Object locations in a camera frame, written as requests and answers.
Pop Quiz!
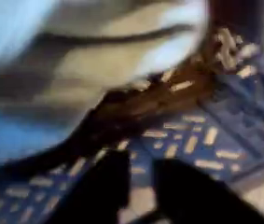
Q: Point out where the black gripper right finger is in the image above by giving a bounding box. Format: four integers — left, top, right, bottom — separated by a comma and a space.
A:
151, 158, 264, 224

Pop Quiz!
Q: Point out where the perforated plastic basket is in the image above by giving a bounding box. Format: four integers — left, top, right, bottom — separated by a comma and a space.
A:
0, 24, 264, 224

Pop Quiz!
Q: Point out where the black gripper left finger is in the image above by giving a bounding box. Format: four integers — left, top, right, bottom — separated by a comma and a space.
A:
46, 149, 132, 224

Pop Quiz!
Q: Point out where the beige sock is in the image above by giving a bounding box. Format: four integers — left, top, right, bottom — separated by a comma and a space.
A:
0, 0, 208, 164

